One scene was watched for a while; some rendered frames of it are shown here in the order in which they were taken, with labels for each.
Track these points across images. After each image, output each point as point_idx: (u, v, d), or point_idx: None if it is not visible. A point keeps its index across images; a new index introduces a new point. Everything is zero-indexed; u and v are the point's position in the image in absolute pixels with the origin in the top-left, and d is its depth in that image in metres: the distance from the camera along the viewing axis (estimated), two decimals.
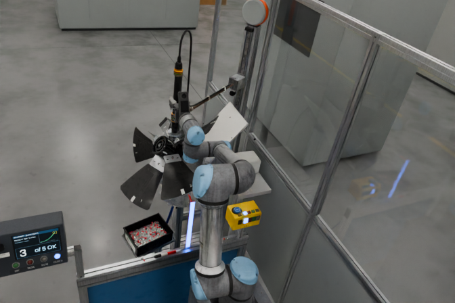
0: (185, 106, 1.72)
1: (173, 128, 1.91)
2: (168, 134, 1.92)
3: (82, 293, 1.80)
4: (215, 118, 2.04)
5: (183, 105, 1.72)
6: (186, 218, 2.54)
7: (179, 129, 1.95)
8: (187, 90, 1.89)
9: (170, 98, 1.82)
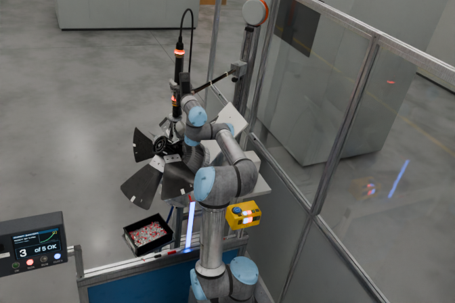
0: (187, 87, 1.67)
1: (174, 112, 1.86)
2: (169, 118, 1.87)
3: (82, 293, 1.80)
4: (215, 118, 2.04)
5: (184, 86, 1.67)
6: (186, 218, 2.54)
7: (179, 113, 1.90)
8: (189, 72, 1.84)
9: (170, 80, 1.77)
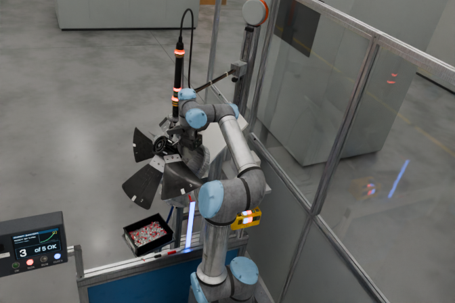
0: (179, 126, 1.65)
1: (175, 112, 1.86)
2: (169, 118, 1.87)
3: (82, 293, 1.80)
4: (196, 185, 1.89)
5: (176, 127, 1.65)
6: (186, 218, 2.54)
7: None
8: (189, 72, 1.84)
9: (182, 154, 1.70)
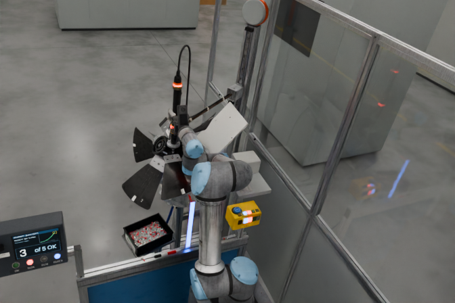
0: (184, 119, 1.76)
1: (172, 139, 1.95)
2: (168, 145, 1.96)
3: (82, 293, 1.80)
4: None
5: (182, 118, 1.76)
6: (186, 218, 2.54)
7: (177, 141, 1.99)
8: (186, 102, 1.93)
9: (170, 111, 1.86)
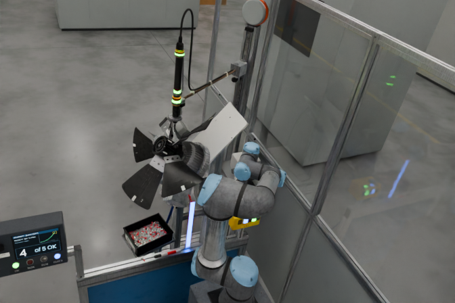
0: None
1: (175, 112, 1.86)
2: (169, 118, 1.87)
3: (82, 293, 1.80)
4: (196, 182, 1.88)
5: None
6: (186, 218, 2.54)
7: (179, 113, 1.90)
8: (189, 72, 1.84)
9: None
